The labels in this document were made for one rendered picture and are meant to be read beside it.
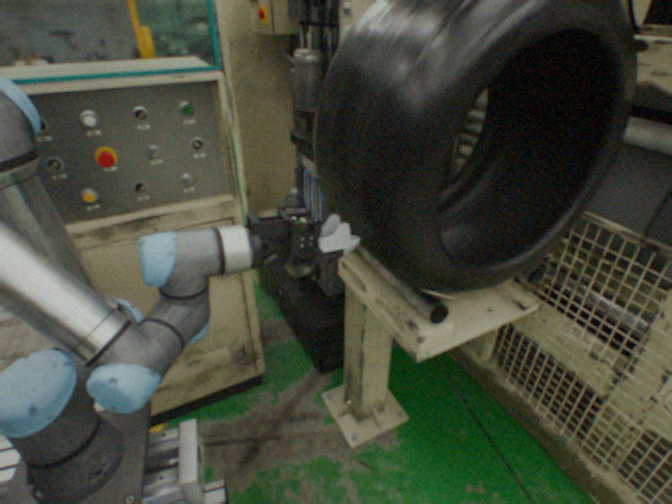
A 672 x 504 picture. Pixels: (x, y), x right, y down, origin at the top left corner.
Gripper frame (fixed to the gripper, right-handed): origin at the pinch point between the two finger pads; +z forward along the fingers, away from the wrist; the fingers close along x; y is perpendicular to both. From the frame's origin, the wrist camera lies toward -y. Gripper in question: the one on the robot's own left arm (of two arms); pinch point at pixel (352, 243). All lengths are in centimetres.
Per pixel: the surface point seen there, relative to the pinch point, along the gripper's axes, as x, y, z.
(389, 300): 1.2, -17.0, 13.2
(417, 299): -5.8, -12.1, 14.3
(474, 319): -7.9, -20.5, 32.0
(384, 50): -0.3, 32.2, 0.1
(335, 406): 37, -101, 30
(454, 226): 12.1, -6.8, 39.4
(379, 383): 26, -79, 40
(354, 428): 25, -100, 32
